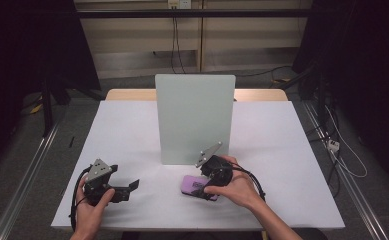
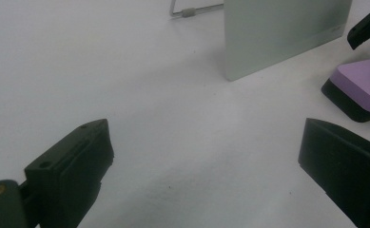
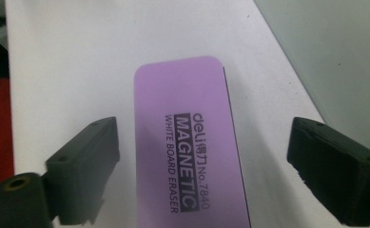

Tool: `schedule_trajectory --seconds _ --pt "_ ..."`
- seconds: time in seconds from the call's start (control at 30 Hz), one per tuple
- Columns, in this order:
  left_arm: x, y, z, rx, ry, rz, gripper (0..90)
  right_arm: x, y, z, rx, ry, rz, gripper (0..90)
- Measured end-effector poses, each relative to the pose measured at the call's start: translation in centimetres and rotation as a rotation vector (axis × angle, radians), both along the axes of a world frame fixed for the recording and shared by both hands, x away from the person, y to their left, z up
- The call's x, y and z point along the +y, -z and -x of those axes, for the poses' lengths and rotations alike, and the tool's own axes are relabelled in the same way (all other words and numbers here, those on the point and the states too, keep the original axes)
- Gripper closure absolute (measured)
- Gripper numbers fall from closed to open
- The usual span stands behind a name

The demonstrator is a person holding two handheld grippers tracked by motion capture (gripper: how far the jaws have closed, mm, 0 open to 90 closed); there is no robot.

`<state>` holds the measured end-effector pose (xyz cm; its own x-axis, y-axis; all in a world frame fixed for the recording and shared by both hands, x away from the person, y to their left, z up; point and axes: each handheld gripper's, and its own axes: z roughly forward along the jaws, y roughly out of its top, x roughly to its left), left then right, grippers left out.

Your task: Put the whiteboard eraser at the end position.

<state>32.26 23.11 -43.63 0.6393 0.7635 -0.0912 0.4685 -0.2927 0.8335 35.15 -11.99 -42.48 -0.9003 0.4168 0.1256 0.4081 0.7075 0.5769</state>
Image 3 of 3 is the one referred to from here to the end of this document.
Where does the purple whiteboard eraser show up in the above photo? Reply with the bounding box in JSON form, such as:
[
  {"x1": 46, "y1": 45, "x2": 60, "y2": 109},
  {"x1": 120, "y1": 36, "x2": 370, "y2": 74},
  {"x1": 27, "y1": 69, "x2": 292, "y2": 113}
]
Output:
[{"x1": 132, "y1": 55, "x2": 253, "y2": 228}]

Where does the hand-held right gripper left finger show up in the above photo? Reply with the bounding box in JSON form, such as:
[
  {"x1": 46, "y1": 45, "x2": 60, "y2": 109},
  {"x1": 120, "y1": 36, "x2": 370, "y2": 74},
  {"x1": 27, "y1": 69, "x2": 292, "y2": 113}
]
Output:
[{"x1": 44, "y1": 116, "x2": 122, "y2": 227}]

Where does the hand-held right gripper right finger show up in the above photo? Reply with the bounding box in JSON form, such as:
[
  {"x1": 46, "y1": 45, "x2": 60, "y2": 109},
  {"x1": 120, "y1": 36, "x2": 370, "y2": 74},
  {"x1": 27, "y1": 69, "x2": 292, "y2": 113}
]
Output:
[{"x1": 285, "y1": 116, "x2": 370, "y2": 228}]

